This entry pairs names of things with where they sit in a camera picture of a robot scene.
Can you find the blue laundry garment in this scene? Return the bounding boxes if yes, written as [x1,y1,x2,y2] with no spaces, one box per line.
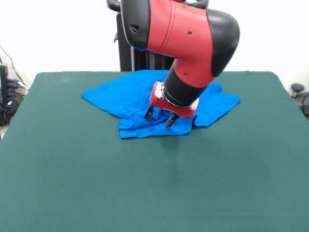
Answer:
[81,69,242,140]

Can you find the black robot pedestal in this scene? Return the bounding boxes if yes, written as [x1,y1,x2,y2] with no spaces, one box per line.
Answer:
[106,0,210,72]

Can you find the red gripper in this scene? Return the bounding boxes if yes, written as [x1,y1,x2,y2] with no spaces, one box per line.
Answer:
[144,81,200,128]

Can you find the grey wall cable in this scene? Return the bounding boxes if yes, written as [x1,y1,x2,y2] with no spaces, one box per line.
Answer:
[0,43,27,87]

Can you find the grey chair base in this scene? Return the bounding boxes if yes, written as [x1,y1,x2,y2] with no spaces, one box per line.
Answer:
[291,83,309,114]

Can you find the dark green table cloth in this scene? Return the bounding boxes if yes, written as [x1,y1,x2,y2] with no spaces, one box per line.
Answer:
[0,71,309,232]

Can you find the black equipment pile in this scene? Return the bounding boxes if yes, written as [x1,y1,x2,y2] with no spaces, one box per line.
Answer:
[0,64,28,126]

